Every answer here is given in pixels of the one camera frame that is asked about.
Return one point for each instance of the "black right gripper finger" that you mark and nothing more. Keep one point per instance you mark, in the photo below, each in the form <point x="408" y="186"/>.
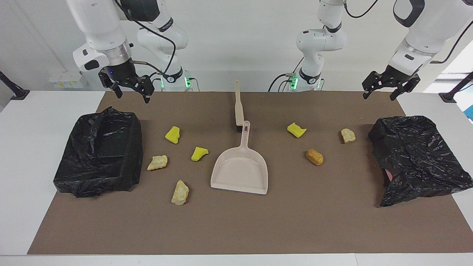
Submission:
<point x="147" y="96"/>
<point x="117" y="90"/>

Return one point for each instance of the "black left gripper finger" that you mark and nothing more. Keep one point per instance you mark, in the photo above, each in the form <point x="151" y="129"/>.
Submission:
<point x="396" y="94"/>
<point x="367" y="92"/>

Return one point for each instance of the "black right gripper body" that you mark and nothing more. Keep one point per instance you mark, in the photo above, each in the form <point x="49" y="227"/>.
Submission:
<point x="125" y="75"/>

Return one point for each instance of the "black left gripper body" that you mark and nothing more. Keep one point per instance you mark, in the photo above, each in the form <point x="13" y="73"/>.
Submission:
<point x="391" y="77"/>

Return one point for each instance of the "yellow sponge chunk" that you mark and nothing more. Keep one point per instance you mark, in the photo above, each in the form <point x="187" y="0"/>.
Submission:
<point x="172" y="134"/>

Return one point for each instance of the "toy croissant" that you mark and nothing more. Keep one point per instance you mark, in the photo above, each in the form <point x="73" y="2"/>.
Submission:
<point x="347" y="135"/>

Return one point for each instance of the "yellow sponge wedge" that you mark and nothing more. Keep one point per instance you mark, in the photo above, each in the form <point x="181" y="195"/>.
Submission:
<point x="199" y="153"/>

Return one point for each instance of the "yellow sponge with green backing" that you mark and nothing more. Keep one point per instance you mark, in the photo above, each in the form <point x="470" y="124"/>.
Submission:
<point x="296" y="129"/>

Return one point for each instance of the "brown toy bread roll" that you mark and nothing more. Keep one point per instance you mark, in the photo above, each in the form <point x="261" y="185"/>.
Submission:
<point x="315" y="157"/>

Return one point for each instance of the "pink hand brush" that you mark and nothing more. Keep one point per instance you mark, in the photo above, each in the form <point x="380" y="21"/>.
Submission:
<point x="238" y="107"/>

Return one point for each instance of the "pink plastic dustpan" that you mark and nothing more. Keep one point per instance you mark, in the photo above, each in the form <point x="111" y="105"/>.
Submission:
<point x="240" y="173"/>

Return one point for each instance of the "crumpled black trash bag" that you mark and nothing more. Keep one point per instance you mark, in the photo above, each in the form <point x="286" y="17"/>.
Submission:
<point x="417" y="155"/>

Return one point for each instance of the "black bag lined open bin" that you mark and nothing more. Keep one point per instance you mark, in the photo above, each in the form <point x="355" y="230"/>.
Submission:
<point x="96" y="155"/>

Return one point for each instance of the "pink waste bin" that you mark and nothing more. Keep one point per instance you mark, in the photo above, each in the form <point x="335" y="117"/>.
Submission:
<point x="386" y="176"/>

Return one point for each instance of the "black clamp stand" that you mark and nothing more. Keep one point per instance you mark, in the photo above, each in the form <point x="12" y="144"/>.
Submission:
<point x="452" y="94"/>
<point x="14" y="91"/>

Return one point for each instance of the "beige stone piece right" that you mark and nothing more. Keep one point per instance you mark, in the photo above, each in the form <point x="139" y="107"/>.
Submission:
<point x="157" y="162"/>

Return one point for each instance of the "beige stone piece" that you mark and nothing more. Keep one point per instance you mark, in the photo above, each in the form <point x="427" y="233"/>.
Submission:
<point x="180" y="192"/>
<point x="157" y="162"/>

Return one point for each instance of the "blue object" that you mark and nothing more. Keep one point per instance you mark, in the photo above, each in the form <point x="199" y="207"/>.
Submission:
<point x="470" y="112"/>

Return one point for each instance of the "beige stone piece upper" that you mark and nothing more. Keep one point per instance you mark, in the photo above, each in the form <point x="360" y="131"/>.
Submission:
<point x="180" y="192"/>

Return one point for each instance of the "brown table mat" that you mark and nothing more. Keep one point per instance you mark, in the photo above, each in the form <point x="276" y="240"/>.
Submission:
<point x="295" y="221"/>

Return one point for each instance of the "white wall power box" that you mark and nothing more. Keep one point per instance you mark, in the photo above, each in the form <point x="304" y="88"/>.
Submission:
<point x="68" y="79"/>

